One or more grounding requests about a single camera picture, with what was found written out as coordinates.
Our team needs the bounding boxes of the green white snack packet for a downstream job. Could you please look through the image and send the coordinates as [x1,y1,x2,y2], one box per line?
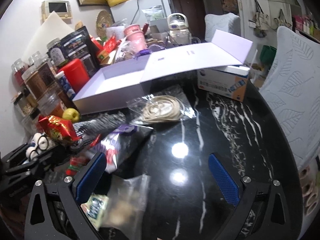
[81,193,108,231]

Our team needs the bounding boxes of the red gold snack packet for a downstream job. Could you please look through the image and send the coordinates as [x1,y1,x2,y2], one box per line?
[38,115,81,145]

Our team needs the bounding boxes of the small nut jar black lid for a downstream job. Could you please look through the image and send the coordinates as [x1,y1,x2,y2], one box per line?
[13,92,37,117]

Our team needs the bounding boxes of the clear tub orange contents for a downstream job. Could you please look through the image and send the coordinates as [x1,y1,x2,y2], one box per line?
[37,90,66,118]

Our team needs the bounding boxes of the yellow green apple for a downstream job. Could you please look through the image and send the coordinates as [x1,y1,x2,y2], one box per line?
[62,108,81,124]

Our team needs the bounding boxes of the brown spice jar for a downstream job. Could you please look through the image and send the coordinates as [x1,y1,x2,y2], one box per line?
[22,66,47,100]

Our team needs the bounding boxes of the purple white snack bag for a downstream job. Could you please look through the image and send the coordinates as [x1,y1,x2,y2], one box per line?
[88,125,153,173]

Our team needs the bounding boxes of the red lidded spice jar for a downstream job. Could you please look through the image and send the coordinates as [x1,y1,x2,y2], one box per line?
[11,59,28,87]

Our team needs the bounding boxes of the blue white tube bottle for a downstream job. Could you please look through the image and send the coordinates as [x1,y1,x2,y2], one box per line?
[55,71,76,101]

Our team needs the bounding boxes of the dark spice jar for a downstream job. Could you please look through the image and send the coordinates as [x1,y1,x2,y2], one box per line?
[34,54,55,87]

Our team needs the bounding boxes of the red cylindrical canister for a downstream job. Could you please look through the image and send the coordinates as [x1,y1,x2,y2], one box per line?
[59,59,90,93]

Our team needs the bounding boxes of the dark label glass jar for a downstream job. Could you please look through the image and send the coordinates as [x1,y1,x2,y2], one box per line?
[47,38,68,67]

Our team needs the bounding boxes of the bag of rubber bands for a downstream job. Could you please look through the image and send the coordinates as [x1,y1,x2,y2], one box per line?
[127,85,196,125]

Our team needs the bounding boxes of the white quilted chair near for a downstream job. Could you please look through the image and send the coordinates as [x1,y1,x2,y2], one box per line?
[259,27,319,170]

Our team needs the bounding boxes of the white quilted chair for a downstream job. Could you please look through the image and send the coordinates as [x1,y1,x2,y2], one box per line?
[259,27,319,170]
[204,12,241,42]

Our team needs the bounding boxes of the lavender open gift box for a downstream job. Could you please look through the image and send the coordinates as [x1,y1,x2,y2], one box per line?
[73,30,253,115]

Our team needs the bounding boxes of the black snack pouch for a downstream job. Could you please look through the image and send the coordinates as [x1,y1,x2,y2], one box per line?
[60,26,99,77]

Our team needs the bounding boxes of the white foam board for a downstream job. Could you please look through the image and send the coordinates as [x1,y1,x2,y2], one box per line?
[22,12,74,62]

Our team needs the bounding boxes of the red snack bag in clutter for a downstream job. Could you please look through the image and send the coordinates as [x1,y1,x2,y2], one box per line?
[103,35,121,54]

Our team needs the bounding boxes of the woven round mat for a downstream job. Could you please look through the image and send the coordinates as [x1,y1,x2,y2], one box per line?
[95,10,114,39]

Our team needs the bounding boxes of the pink cup stack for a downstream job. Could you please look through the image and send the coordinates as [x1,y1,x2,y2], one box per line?
[124,24,147,52]

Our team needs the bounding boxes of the hanging tote bag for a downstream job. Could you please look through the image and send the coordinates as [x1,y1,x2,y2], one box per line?
[254,0,269,31]

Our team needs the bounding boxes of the white quilted chair far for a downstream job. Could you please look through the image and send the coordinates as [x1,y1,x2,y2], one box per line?
[204,12,241,42]

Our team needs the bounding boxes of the white glass teapot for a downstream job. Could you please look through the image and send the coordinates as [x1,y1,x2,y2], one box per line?
[167,13,191,46]

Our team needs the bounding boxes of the white mini fridge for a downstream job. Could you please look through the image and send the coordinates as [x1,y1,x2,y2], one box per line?
[111,0,171,33]

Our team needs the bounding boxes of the wall intercom panel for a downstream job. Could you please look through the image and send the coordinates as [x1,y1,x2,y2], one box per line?
[41,1,73,22]

